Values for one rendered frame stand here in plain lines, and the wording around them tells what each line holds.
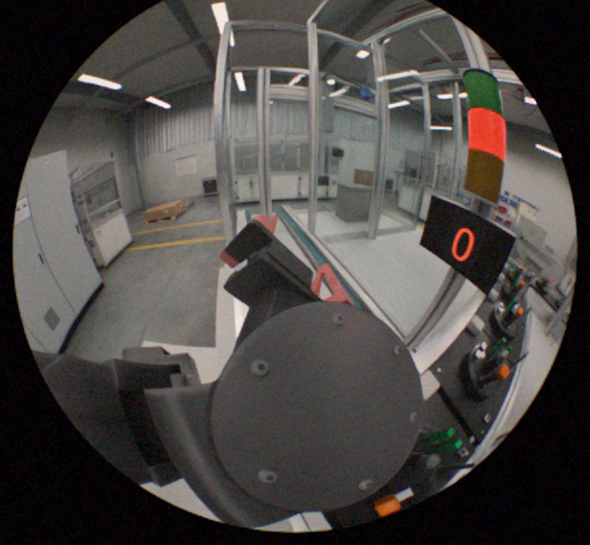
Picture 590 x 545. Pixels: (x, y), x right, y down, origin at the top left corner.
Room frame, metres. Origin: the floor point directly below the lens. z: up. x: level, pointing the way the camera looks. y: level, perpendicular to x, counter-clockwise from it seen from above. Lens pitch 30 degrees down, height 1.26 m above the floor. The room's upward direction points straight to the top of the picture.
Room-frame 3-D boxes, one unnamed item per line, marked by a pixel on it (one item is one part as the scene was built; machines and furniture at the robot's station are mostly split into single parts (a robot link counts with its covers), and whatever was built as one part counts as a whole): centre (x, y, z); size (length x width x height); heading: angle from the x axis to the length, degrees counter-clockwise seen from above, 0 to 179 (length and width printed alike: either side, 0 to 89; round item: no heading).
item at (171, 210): (4.19, 4.06, 0.20); 1.20 x 0.80 x 0.41; 100
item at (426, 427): (-0.10, -0.16, 0.98); 0.14 x 0.14 x 0.02
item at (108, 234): (1.66, 5.04, 1.13); 2.66 x 1.46 x 2.25; 100
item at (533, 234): (0.93, -7.88, 0.69); 2.42 x 1.03 x 1.38; 10
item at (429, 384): (0.03, -0.22, 0.97); 0.05 x 0.05 x 0.04; 17
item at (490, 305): (0.05, -0.63, 1.01); 0.24 x 0.24 x 0.13; 17
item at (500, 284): (0.12, -0.87, 1.01); 0.24 x 0.24 x 0.13; 17
